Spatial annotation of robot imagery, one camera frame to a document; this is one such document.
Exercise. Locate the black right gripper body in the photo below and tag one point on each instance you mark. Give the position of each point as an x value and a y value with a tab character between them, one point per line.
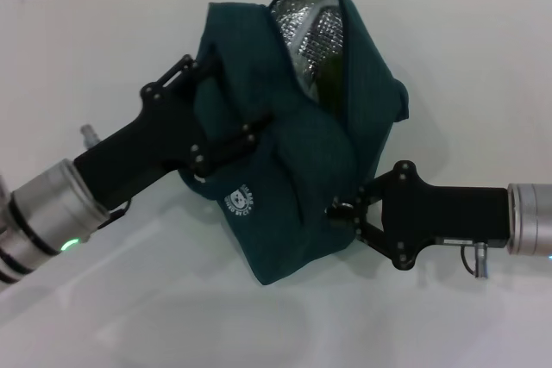
444	217

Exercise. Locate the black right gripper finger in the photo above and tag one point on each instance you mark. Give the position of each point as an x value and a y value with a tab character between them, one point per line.
375	191
375	236

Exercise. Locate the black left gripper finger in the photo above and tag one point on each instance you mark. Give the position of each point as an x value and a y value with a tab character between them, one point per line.
181	72
233	144

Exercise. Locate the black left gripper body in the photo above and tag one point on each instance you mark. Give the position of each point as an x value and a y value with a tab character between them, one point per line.
142	144

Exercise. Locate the dark blue insulated lunch bag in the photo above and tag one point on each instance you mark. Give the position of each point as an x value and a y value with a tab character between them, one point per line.
293	161

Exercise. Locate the green cucumber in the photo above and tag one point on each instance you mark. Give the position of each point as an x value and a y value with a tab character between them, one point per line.
334	77

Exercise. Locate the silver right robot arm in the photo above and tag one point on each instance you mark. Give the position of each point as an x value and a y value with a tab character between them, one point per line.
532	219

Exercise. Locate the silver left gripper connector stub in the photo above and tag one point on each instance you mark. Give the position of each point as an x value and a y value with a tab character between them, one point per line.
89	134

